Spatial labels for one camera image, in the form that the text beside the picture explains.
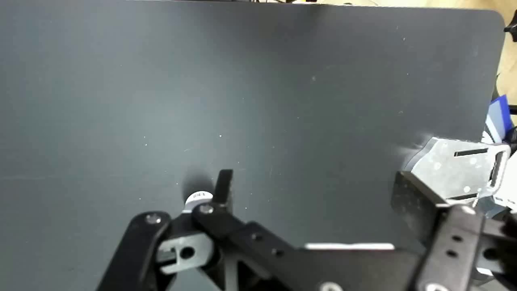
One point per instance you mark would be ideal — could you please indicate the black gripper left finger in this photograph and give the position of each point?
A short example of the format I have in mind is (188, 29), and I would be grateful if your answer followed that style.
(235, 256)

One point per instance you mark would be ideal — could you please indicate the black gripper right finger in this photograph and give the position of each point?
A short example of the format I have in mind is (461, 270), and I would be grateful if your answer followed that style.
(440, 194)

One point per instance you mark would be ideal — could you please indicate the white plastic bottle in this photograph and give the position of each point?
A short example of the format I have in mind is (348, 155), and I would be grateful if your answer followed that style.
(198, 197)

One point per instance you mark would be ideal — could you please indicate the blue and white object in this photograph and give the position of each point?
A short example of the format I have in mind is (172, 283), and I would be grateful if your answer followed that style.
(498, 118)

